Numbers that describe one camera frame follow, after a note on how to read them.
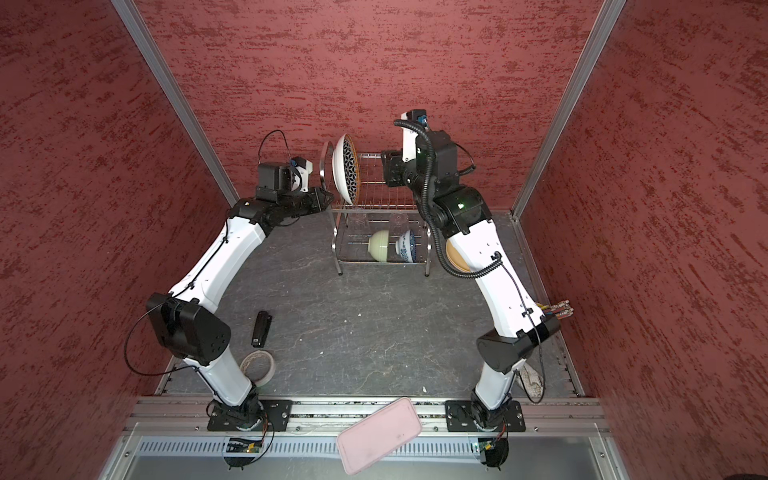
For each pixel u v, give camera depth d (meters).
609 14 0.71
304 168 0.74
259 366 0.83
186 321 0.44
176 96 0.86
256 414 0.71
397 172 0.57
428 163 0.44
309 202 0.71
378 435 0.70
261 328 0.86
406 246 0.93
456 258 1.04
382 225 1.15
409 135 0.54
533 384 0.77
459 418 0.74
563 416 0.76
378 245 0.94
